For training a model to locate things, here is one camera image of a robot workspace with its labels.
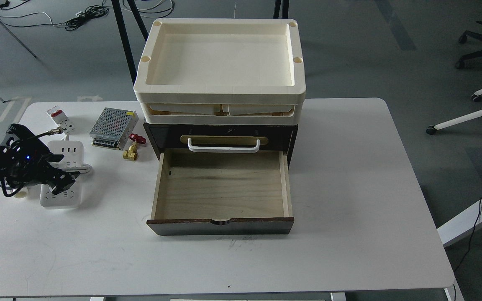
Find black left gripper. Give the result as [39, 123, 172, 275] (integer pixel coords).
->
[0, 123, 77, 194]

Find white power strip with cable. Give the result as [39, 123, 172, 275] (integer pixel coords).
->
[40, 140, 92, 209]

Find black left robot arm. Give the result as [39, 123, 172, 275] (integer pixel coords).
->
[0, 123, 78, 197]

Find white red circuit breaker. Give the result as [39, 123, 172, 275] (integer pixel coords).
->
[46, 105, 75, 135]

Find metal mesh power supply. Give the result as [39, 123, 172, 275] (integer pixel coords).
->
[90, 108, 139, 150]

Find open wooden drawer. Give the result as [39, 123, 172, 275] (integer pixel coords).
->
[147, 149, 295, 236]

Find cream plastic stacked trays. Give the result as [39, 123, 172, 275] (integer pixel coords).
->
[134, 18, 306, 125]

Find white side table edge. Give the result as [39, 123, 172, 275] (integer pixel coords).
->
[438, 198, 482, 247]

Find brass valve red handle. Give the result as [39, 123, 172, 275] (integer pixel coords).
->
[122, 133, 146, 161]

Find white drawer handle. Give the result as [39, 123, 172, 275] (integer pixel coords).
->
[187, 138, 261, 154]

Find black floor cables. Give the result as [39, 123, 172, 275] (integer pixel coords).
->
[0, 0, 174, 32]

